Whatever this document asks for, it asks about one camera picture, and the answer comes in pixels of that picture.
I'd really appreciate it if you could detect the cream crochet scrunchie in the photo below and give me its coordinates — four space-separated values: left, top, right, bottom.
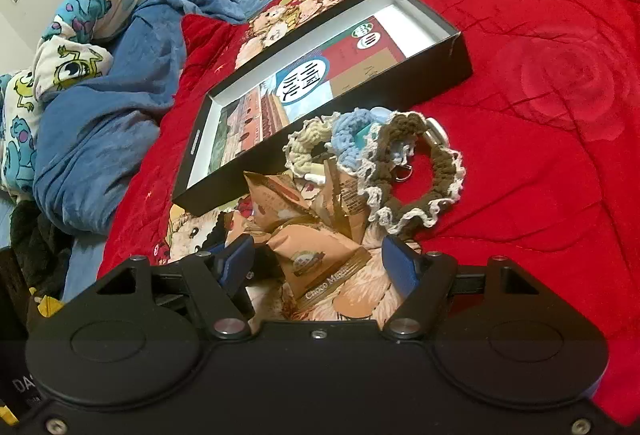
284 114 342 176

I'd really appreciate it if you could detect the printed card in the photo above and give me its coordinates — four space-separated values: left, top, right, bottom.
207 12 408 176

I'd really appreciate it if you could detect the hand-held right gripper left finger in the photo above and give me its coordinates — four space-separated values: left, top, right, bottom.
95 234 257 341

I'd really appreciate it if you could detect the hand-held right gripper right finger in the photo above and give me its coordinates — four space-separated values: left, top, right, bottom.
381 234 545 341

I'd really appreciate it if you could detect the red embroidered blanket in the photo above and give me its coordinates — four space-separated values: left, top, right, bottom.
97 0 640 426

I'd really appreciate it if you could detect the black printed box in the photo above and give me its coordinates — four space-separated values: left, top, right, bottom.
0 245 47 418

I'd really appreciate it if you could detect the blue crochet scrunchie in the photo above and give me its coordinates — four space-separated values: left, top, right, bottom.
331 107 383 156

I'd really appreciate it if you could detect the brown white-edged crochet scrunchie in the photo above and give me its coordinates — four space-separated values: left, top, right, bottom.
356 110 469 237

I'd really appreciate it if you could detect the white plastic hair clip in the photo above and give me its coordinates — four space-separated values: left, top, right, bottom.
427 115 451 150

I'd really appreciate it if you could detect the brown snack packet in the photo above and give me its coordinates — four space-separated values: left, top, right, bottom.
267 219 375 312
320 159 372 242
242 170 322 237

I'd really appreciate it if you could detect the dark cloth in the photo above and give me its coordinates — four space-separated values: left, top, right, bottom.
10 202 76 301

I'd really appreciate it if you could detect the blue bed sheet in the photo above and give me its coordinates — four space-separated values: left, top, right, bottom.
0 200 121 302

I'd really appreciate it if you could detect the blue cartoon-print quilt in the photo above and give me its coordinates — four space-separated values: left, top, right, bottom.
0 0 248 236

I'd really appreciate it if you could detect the yellow packet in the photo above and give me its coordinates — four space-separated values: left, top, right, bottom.
30 287 64 319

